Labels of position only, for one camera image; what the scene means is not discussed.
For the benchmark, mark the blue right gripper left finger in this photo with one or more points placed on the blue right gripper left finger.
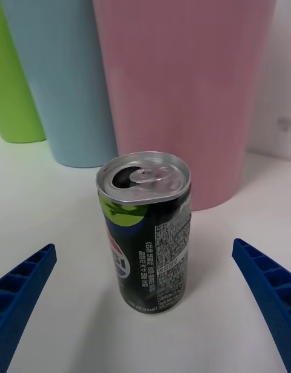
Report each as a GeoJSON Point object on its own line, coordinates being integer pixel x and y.
{"type": "Point", "coordinates": [22, 300]}

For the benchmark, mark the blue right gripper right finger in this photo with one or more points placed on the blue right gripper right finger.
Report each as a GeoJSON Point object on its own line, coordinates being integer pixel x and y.
{"type": "Point", "coordinates": [269, 291]}

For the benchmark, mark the green plastic bin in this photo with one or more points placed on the green plastic bin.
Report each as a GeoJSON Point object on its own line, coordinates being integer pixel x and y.
{"type": "Point", "coordinates": [16, 91]}

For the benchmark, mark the pink plastic bin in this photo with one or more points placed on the pink plastic bin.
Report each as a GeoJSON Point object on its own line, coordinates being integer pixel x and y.
{"type": "Point", "coordinates": [182, 91]}

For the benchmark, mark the pale blue plastic bin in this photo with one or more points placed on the pale blue plastic bin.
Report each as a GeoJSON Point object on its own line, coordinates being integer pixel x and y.
{"type": "Point", "coordinates": [63, 76]}

